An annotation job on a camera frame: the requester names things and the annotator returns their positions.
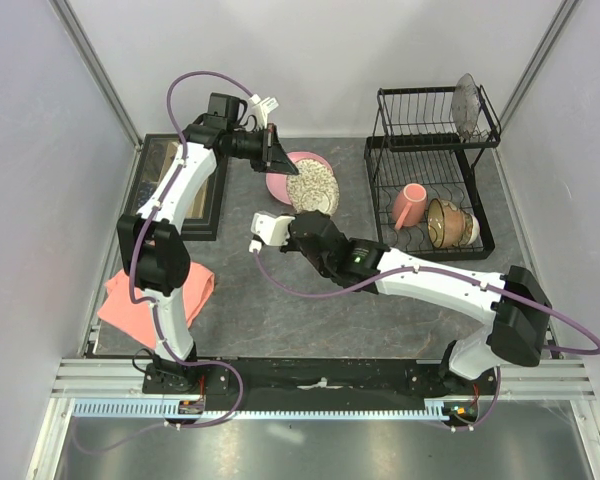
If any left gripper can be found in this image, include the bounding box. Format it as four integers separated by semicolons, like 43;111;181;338
229;125;298;177

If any pink plate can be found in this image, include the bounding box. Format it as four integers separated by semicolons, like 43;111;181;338
266;151;333;205

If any cream speckled oval plate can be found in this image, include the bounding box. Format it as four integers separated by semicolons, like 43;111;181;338
286;158;340;216

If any grey glass plate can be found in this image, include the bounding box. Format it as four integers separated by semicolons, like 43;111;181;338
451;73;480;140

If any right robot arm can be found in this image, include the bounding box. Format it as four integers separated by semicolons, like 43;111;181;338
271;211;550;394

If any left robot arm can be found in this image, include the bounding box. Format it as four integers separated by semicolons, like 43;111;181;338
117;93;298;394

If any black framed display box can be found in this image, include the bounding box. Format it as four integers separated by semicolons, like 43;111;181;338
124;133;227;242

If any pink mug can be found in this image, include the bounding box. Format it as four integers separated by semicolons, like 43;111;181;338
391;183;427;231

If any brown patterned bowl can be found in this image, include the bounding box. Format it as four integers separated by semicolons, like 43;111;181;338
427;198;481;249

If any pink cloth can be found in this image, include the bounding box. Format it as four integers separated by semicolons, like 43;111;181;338
97;262;215;349

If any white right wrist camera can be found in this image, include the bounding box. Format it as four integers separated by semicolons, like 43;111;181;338
249;211;295;253

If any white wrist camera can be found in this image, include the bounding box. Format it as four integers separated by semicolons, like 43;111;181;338
249;211;295;253
248;94;279;129

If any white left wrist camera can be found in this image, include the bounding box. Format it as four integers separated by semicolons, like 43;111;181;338
248;94;279;129

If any black wire dish rack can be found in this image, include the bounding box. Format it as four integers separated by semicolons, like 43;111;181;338
364;86;502;262

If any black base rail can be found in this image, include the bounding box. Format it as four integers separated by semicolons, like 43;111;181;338
136;357;497;411

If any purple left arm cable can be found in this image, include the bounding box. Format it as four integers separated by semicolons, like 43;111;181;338
72;71;259;454

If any slotted cable duct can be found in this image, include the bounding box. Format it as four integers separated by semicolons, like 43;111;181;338
73;398;451;421

